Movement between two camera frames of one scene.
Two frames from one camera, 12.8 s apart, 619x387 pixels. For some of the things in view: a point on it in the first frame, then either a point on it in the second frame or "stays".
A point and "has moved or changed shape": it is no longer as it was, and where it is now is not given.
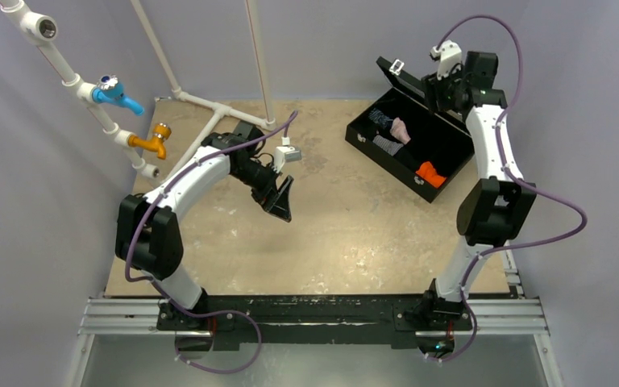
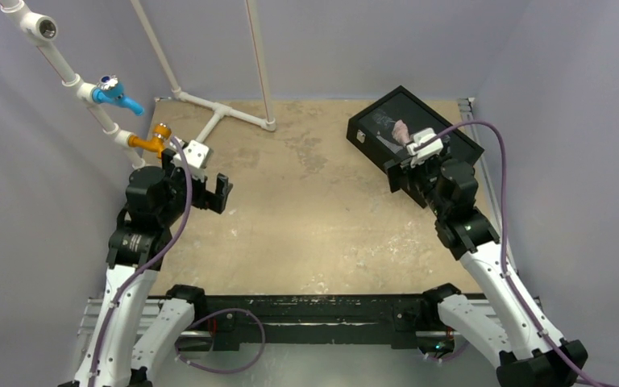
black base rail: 326,318 stays
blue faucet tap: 110,89 stays
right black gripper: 434,93 to 400,174
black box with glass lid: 405,134 has moved or changed shape
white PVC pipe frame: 40,28 stays
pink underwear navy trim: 398,130 stays
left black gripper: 273,201 to 208,199
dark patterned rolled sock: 379,117 stays
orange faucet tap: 161,132 stays
